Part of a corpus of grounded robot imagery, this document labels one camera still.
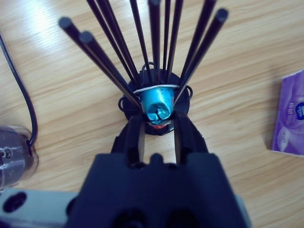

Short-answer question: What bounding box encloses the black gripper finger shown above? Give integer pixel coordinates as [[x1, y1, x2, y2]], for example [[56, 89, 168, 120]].
[[174, 111, 210, 165], [111, 113, 147, 167]]

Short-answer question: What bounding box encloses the teal coffee capsule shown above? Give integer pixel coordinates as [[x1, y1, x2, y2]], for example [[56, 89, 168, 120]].
[[133, 84, 179, 126]]

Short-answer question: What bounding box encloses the purple tissue pack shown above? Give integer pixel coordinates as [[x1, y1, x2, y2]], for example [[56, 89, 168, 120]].
[[263, 68, 304, 157]]

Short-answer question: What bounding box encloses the black capsule holder with rods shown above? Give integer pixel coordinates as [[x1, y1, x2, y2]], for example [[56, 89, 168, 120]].
[[58, 0, 230, 137]]

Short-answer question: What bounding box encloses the black coffee machine power cable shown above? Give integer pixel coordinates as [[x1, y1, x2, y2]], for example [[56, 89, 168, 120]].
[[0, 30, 39, 148]]

